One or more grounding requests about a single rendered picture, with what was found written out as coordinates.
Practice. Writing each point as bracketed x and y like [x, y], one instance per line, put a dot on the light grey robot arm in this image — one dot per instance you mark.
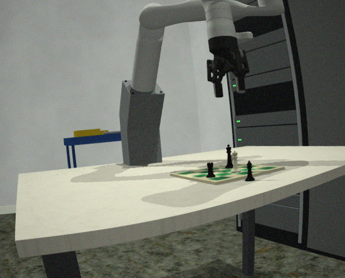
[217, 14]

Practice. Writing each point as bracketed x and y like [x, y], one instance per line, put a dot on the green and cream chessboard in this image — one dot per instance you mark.
[223, 175]

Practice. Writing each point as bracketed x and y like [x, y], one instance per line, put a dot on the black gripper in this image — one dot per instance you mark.
[226, 55]

